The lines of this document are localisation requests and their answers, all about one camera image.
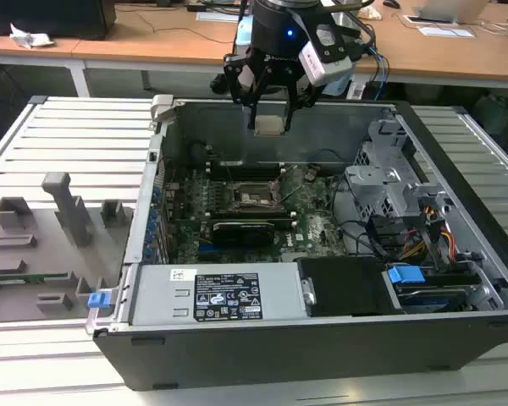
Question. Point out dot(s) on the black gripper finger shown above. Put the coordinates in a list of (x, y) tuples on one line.
[(301, 99), (237, 78)]

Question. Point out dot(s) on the silver CPU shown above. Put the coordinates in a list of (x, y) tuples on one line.
[(268, 124)]

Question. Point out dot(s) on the metal locking lever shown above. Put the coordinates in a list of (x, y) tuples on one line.
[(229, 174), (256, 206)]

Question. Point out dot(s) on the black RAM slot bank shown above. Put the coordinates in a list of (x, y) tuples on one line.
[(285, 221), (245, 171)]

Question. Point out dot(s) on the CPU socket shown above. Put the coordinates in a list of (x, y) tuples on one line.
[(254, 198)]

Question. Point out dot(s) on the blue expansion slot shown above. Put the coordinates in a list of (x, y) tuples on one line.
[(205, 251)]

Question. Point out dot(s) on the pale blue teach pendant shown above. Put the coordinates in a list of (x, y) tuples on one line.
[(336, 86)]

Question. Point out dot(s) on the white power adapter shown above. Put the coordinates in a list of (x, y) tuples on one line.
[(356, 89)]

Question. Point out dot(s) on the long wooden desk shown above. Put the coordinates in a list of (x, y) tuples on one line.
[(173, 42)]

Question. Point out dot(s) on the round coin cell battery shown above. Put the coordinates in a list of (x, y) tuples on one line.
[(311, 172)]

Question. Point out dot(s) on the crumpled beige bag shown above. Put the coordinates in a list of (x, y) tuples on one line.
[(370, 12)]

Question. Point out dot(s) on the silver metal drive cage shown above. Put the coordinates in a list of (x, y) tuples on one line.
[(372, 186)]

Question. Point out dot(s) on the black computer mouse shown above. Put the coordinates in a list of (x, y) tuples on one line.
[(393, 3)]

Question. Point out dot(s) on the green motherboard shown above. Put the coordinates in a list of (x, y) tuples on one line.
[(313, 228)]

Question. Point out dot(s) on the black graphics card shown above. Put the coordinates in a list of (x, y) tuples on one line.
[(243, 233)]

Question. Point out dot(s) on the white paper sheet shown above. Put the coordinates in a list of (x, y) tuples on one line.
[(444, 31)]

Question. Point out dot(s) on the silver laptop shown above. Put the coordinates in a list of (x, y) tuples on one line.
[(448, 8)]

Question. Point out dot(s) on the black plastic shroud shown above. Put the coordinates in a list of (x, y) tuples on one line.
[(347, 287)]

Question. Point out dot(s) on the black computer box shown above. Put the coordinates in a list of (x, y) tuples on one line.
[(46, 17)]

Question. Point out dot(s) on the blue disk carrier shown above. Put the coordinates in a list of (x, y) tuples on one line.
[(406, 277)]

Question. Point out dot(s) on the crumpled white paper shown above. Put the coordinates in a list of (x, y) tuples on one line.
[(29, 39)]

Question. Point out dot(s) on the grey power supply unit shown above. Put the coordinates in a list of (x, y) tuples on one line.
[(161, 292)]

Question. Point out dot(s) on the hard disk drive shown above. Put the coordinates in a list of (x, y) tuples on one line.
[(432, 302)]

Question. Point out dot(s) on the black open PC case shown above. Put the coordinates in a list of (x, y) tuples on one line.
[(279, 355)]

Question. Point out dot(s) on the grey parts rack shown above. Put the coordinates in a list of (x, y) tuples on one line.
[(46, 254)]

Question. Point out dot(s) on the blue case latch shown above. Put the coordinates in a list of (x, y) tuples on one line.
[(98, 300)]

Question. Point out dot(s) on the green RAM stick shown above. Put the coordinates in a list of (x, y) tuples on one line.
[(38, 278)]

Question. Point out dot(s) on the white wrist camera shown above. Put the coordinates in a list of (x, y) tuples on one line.
[(317, 63)]

